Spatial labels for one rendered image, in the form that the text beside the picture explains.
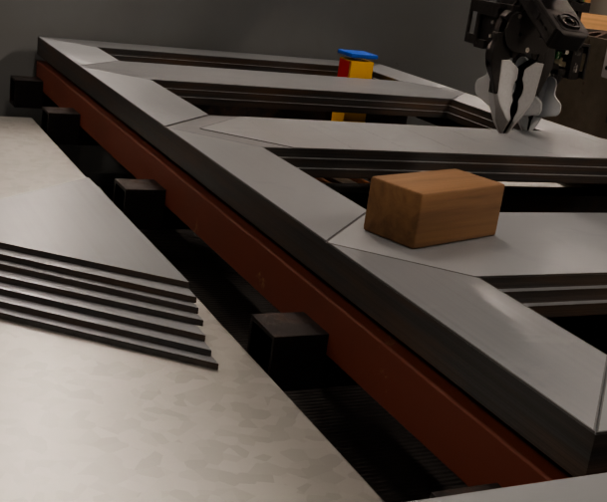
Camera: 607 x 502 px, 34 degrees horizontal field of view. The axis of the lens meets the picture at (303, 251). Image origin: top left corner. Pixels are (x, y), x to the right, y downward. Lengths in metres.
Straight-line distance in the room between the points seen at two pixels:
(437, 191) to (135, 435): 0.33
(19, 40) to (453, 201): 1.28
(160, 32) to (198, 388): 1.37
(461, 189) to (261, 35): 1.31
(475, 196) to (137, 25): 1.26
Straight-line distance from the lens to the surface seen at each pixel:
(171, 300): 0.86
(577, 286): 0.88
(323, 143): 1.25
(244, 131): 1.26
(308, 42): 2.20
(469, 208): 0.90
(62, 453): 0.68
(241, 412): 0.75
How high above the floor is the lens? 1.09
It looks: 17 degrees down
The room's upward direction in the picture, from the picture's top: 8 degrees clockwise
